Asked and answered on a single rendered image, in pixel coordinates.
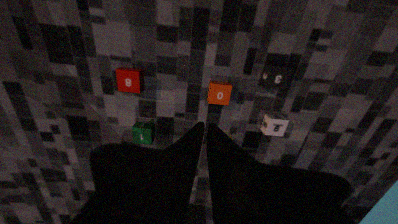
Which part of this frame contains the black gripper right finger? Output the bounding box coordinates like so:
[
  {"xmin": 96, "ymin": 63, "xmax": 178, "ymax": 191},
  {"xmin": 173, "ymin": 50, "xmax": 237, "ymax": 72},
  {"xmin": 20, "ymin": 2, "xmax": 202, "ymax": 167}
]
[{"xmin": 207, "ymin": 123, "xmax": 351, "ymax": 224}]

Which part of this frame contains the green block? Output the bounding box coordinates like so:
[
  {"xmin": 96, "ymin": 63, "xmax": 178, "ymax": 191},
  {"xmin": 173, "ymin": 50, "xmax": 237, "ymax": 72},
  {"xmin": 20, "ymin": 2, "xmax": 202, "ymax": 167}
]
[{"xmin": 132, "ymin": 122, "xmax": 155, "ymax": 145}]

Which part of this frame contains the red block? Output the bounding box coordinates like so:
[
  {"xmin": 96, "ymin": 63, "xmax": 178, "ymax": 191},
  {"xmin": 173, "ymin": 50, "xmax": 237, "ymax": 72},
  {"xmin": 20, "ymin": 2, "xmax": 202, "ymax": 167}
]
[{"xmin": 115, "ymin": 67, "xmax": 145, "ymax": 93}]

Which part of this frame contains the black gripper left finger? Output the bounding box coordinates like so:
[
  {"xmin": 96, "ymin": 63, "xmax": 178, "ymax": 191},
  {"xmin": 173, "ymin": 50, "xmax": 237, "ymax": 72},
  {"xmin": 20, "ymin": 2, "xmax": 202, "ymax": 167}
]
[{"xmin": 90, "ymin": 121, "xmax": 205, "ymax": 224}]

